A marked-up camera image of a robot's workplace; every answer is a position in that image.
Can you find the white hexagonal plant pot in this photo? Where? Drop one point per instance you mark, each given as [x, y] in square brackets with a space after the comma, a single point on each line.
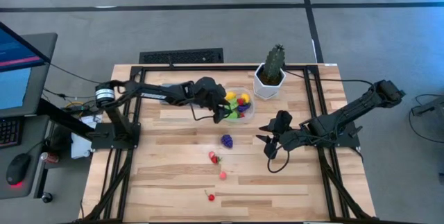
[265, 91]

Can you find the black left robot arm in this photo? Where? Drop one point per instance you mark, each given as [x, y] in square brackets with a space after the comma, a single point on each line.
[152, 94]

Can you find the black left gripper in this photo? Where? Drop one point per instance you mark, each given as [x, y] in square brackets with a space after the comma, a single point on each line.
[209, 94]

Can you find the grey computer desk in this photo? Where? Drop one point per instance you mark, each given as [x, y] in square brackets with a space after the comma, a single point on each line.
[41, 88]

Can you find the purple toy grapes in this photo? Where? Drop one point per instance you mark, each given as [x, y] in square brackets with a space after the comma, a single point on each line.
[227, 141]

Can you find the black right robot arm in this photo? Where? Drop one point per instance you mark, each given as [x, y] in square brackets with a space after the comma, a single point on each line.
[347, 113]

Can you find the black computer mouse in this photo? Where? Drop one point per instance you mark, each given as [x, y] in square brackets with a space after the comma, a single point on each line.
[17, 168]

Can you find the black aluminium table frame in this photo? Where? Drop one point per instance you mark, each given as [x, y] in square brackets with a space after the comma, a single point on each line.
[225, 68]

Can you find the purple toy eggplant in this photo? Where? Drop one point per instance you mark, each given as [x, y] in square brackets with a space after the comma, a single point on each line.
[244, 107]

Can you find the green cactus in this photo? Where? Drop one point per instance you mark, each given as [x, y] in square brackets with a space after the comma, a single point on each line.
[274, 62]

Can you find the computer monitor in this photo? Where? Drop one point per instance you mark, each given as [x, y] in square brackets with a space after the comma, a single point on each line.
[14, 54]

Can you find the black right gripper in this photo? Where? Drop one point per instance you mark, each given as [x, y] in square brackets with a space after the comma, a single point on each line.
[295, 139]

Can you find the grey stand leg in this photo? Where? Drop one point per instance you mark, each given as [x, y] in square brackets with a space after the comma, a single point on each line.
[430, 107]

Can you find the yellow toy lemon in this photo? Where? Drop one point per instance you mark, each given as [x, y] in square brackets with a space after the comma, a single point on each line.
[245, 97]
[230, 96]

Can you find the black keyboard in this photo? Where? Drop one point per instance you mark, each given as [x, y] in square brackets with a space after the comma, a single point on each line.
[8, 132]

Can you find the black round knob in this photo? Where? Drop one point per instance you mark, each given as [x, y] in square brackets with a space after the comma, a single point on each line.
[46, 197]

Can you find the black diagonal support bar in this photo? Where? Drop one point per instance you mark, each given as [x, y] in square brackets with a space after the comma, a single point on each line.
[62, 118]

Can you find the folded grey cloth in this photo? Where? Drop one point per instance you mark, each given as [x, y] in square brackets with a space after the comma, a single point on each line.
[170, 87]

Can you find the pink foam toy fruit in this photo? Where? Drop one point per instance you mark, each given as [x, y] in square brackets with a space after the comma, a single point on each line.
[222, 175]
[211, 154]

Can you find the black floor vent grille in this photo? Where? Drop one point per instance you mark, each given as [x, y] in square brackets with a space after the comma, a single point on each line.
[180, 57]

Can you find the clear plastic tupperware container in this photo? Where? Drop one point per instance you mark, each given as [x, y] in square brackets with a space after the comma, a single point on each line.
[251, 113]

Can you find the red toy cherry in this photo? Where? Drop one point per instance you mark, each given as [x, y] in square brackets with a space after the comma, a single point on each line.
[211, 197]

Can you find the red soda can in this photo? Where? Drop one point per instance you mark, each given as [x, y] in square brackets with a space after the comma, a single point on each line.
[49, 157]

